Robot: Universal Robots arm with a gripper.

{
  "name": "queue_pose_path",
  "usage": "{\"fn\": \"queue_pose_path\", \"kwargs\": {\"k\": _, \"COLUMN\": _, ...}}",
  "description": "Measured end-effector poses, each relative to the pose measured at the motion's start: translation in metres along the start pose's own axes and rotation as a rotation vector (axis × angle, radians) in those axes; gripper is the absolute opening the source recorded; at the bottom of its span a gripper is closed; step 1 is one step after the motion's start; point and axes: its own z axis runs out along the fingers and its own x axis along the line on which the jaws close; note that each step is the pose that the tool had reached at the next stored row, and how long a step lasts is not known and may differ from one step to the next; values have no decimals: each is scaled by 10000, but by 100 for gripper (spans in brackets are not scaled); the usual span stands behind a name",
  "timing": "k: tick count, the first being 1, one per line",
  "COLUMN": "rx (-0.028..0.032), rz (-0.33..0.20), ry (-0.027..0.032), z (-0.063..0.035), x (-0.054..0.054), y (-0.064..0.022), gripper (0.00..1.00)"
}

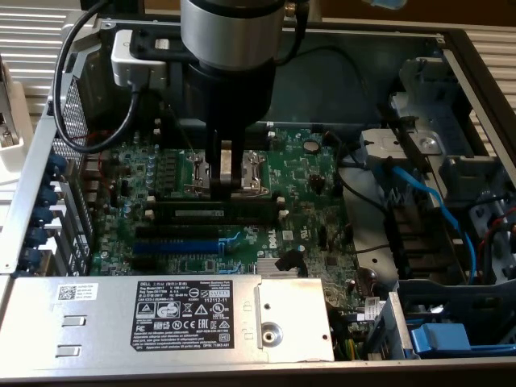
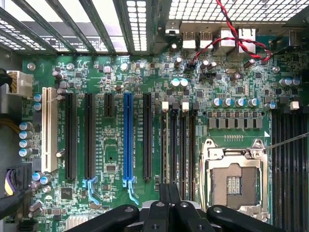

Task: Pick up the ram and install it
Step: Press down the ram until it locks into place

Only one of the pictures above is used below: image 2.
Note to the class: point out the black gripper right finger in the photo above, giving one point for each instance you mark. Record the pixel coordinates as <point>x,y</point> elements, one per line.
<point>186,217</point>

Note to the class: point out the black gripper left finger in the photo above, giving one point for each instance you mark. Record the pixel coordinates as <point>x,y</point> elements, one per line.
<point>157,217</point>

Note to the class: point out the RAM slot black latches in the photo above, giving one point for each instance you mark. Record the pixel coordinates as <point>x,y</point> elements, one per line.
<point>193,145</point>
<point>301,169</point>
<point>277,169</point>
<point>174,145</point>

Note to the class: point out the light blue slot clip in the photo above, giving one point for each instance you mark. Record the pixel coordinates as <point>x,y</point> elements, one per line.
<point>90,191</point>
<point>130,191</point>

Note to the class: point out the silver CPU socket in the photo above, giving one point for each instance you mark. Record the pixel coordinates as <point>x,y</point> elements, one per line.
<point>234,183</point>

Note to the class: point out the silver finned chipset heatsink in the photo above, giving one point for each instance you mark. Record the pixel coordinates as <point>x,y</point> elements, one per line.
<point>79,223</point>

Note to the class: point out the long black expansion slot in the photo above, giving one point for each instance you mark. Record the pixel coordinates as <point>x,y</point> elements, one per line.
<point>89,135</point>
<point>147,135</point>
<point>71,135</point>

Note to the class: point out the blue expansion slot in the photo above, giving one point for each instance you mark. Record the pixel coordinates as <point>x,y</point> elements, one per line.
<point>128,135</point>

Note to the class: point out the short black expansion slot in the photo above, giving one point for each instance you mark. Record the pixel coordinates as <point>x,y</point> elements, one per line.
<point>109,105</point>

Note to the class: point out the thin silver locking lever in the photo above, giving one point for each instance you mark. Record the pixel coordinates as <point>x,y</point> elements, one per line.
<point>287,141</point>

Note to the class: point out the black main power plug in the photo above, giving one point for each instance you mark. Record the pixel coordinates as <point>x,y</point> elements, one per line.
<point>24,226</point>

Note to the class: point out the white expansion slot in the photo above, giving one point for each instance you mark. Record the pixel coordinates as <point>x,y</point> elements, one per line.
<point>49,130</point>

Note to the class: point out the green Dell motherboard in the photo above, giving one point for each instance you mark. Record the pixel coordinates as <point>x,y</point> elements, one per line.
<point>154,72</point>

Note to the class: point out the silver power supply unit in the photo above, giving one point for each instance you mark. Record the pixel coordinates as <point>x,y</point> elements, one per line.
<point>7,145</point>

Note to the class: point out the silver USB port stack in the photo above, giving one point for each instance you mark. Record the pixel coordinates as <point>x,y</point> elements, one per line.
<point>188,41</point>
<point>206,41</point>

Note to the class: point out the wide silver port block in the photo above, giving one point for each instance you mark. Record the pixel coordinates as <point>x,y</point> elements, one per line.
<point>224,42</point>

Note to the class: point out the silver ethernet port block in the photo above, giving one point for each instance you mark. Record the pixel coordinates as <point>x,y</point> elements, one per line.
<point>246,41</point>

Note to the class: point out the white power plug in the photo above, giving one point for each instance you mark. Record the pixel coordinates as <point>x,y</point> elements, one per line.
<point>23,84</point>

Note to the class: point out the small metal rear port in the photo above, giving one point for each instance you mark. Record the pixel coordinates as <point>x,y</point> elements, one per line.
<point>172,28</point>

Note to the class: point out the grey metal PC case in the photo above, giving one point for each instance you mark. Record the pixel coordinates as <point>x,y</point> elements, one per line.
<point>157,24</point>

